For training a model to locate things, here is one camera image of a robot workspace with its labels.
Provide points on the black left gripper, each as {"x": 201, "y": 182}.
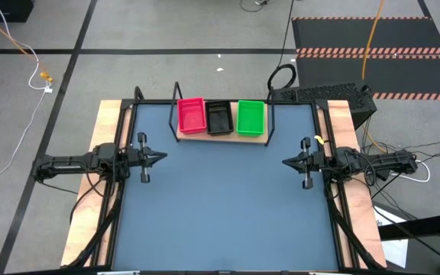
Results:
{"x": 138, "y": 158}

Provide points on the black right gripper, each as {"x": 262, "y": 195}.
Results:
{"x": 317, "y": 161}

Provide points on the red plastic slotted basket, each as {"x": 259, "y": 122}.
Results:
{"x": 192, "y": 116}

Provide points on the green plastic slotted basket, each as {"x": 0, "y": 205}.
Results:
{"x": 250, "y": 118}

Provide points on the black plastic slotted basket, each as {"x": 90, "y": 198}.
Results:
{"x": 220, "y": 119}

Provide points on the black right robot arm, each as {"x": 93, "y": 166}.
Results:
{"x": 388, "y": 160}

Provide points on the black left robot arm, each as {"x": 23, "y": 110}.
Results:
{"x": 67, "y": 162}

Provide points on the yellow tag on gripper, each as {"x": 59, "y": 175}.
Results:
{"x": 319, "y": 139}

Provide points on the blue-grey table mat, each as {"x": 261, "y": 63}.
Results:
{"x": 224, "y": 198}

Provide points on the black perforated computer case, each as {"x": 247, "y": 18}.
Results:
{"x": 361, "y": 110}

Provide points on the white paper sheet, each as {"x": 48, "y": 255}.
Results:
{"x": 395, "y": 248}

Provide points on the black furniture edge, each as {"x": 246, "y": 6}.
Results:
{"x": 422, "y": 225}

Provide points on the black floor mat orange stripes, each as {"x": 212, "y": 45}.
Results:
{"x": 395, "y": 34}

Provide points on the black box on floor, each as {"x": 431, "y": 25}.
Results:
{"x": 2, "y": 9}

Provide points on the black metal table frame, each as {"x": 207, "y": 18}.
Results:
{"x": 155, "y": 102}

